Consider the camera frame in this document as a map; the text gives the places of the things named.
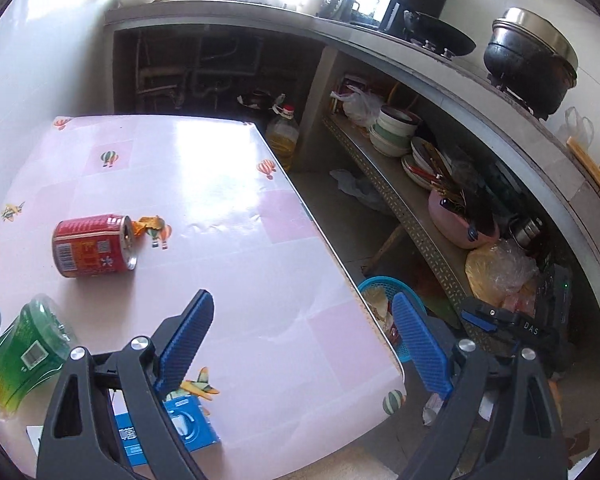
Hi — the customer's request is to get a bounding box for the concrete kitchen counter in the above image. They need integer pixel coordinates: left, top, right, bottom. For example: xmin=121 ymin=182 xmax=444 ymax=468
xmin=104 ymin=0 xmax=600 ymax=321

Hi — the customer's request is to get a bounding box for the yellow cooking oil bottle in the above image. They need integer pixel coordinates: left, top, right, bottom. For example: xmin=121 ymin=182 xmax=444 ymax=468
xmin=265 ymin=104 xmax=300 ymax=172

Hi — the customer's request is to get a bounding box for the pink basin with utensils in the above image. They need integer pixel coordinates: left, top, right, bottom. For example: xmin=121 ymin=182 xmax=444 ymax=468
xmin=428 ymin=191 xmax=500 ymax=250

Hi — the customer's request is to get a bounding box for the blue toothpaste box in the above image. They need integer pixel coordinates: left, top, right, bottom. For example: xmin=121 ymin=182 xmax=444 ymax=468
xmin=110 ymin=390 xmax=220 ymax=466

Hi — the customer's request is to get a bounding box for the wooden cutting board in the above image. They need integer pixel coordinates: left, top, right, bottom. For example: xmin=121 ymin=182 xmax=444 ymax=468
xmin=567 ymin=136 xmax=600 ymax=190

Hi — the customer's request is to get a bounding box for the black wok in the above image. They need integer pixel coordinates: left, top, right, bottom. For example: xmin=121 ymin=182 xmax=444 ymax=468
xmin=403 ymin=10 xmax=476 ymax=60

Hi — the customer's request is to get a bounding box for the stack of white bowls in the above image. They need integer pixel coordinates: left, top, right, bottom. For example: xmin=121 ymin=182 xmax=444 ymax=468
xmin=370 ymin=105 xmax=422 ymax=158

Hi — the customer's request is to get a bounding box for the green plastic bottle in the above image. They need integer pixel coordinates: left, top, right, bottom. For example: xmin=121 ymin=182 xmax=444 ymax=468
xmin=0 ymin=294 xmax=78 ymax=419

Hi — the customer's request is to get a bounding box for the yellow bag on shelf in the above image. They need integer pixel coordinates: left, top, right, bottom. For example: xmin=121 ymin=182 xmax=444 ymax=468
xmin=465 ymin=240 xmax=539 ymax=314

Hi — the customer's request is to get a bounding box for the stack of plates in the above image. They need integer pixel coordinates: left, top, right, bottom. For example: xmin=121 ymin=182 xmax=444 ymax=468
xmin=401 ymin=136 xmax=454 ymax=191

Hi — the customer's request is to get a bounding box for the blue plastic trash basket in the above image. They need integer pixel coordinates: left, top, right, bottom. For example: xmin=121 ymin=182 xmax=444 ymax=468
xmin=358 ymin=276 xmax=426 ymax=363

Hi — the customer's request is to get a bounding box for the red drink can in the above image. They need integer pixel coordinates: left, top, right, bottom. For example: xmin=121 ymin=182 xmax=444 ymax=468
xmin=52 ymin=214 xmax=137 ymax=278

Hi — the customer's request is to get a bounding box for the black pot with steel lid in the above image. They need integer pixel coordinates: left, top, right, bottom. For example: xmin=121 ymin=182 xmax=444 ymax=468
xmin=483 ymin=6 xmax=579 ymax=120

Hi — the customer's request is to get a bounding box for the white plastic bag on shelf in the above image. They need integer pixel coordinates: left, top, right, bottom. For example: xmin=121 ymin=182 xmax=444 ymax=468
xmin=330 ymin=84 xmax=384 ymax=129

